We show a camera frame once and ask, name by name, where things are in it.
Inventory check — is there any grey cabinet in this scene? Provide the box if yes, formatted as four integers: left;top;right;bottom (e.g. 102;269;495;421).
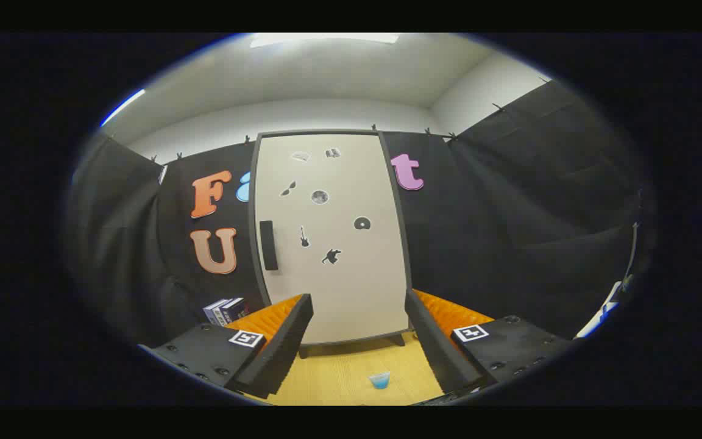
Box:
247;128;414;359

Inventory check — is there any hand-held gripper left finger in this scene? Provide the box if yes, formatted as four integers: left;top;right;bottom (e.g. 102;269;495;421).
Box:
138;294;314;400

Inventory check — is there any black door handle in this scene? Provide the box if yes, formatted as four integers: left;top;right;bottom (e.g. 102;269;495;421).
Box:
259;220;279;271

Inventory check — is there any black backdrop cloth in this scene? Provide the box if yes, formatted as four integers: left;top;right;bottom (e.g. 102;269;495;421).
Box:
65;79;656;348

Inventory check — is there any dark blue book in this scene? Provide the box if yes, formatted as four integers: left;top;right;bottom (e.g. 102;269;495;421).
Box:
220;297;249;326

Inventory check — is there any white cabinet door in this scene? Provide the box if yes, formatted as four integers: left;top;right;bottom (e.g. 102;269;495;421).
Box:
255;133;410;345

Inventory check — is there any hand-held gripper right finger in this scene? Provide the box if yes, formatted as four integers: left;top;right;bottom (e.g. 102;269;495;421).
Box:
405;288;571;396

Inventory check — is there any pale blue book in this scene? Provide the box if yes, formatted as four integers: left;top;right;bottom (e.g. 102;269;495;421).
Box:
204;298;230;326

